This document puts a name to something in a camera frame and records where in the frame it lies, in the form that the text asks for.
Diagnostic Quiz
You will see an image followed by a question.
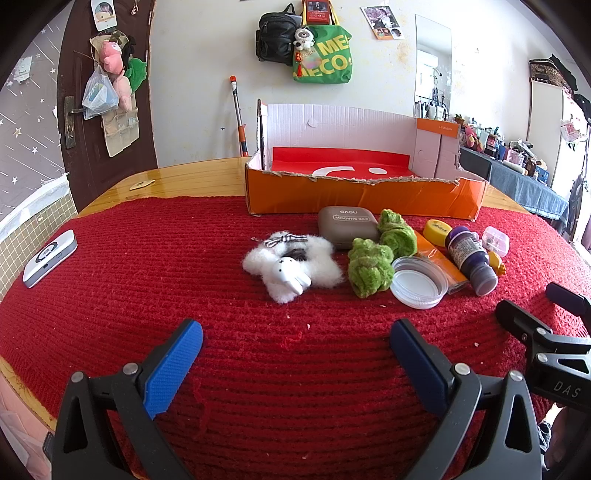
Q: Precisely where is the green tote bag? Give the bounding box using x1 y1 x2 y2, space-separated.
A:
292 0 354 85

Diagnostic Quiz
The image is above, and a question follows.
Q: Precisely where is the leopard print bag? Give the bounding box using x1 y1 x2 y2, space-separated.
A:
529 58 578 88

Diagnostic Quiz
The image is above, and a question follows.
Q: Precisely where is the green plush toy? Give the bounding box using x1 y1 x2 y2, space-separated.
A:
126 56 149 93

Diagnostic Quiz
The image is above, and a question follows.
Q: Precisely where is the metal door handle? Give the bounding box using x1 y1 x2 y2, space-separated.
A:
64 96 86 149

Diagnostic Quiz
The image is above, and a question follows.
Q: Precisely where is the black hanging garment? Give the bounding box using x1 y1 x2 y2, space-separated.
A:
549 54 579 93

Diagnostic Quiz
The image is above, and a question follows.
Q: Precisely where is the small clear pink box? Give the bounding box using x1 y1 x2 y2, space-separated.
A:
481 226 510 256

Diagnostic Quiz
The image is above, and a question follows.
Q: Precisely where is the orange packet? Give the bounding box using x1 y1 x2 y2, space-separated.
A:
412 229 469 296

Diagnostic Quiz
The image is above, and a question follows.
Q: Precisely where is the white flat device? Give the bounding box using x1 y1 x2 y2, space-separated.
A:
23 229 77 289

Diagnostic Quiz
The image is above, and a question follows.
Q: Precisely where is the red knitted blanket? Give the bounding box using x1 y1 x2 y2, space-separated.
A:
0 194 591 480

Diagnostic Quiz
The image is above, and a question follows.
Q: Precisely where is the pink plush toy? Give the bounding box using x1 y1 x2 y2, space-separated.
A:
97 39 132 112

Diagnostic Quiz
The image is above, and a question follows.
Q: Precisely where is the grey-brown earbud case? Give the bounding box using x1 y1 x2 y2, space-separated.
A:
318 206 380 250

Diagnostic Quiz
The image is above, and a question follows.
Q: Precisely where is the red bag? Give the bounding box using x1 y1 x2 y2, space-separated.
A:
303 0 332 26

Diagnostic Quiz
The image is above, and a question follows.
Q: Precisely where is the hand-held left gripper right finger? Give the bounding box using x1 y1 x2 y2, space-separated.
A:
389 318 542 480

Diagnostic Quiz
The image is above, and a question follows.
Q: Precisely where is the purple bottle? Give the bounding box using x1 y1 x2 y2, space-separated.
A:
444 225 499 297

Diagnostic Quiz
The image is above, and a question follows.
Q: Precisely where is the wall mirror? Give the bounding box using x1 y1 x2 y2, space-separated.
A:
413 14 453 123

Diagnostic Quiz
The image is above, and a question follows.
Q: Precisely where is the door picture card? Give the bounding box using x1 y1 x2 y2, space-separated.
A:
90 0 116 32

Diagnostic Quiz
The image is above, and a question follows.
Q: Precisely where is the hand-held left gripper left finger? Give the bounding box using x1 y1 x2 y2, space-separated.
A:
52 318 204 480

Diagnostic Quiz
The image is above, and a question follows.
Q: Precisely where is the brown door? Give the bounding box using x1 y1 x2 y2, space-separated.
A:
58 0 160 174

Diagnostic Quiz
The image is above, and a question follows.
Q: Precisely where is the clear round plastic lid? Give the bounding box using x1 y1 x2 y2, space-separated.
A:
390 256 450 309

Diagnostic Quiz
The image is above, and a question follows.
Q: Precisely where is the green fuzzy scrunchie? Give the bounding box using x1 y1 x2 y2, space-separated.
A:
376 209 419 258
347 237 395 298

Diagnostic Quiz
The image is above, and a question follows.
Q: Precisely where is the orange cardboard box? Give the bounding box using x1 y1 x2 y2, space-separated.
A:
245 99 489 220

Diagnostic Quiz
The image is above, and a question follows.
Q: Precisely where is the blue cloth side table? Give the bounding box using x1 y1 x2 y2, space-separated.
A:
459 145 570 227

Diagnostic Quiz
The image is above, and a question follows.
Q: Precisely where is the row of cosmetics bottles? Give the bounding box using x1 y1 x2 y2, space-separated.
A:
455 113 552 185

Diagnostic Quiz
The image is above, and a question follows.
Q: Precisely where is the white wardrobe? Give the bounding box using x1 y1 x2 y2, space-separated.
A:
529 58 591 241

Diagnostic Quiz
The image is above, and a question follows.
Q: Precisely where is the white plush rabbit scrunchie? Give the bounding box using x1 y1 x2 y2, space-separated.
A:
242 231 345 304

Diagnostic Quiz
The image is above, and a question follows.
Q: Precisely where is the yellow round cap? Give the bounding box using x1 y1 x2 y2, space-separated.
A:
423 220 453 245

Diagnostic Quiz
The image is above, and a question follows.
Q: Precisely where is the clear plastic bag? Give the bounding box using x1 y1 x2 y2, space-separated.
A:
82 65 120 121

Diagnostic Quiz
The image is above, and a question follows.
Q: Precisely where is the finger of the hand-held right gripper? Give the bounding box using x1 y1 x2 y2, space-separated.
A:
495 299 591 409
546 282 591 318

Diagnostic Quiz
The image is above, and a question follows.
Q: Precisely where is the plush panda charm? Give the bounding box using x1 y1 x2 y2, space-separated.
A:
293 27 317 51

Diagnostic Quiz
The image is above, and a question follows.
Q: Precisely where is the black backpack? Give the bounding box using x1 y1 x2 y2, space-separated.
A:
255 4 303 63

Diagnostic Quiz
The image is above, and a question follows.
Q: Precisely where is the wall photo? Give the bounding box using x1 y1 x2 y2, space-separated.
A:
361 6 402 29

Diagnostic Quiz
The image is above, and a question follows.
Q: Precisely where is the beige hanging organizer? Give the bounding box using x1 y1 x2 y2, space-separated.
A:
90 30 140 158

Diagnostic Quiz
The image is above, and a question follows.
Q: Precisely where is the orange grip mop handle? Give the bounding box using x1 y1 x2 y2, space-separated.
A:
229 75 250 158

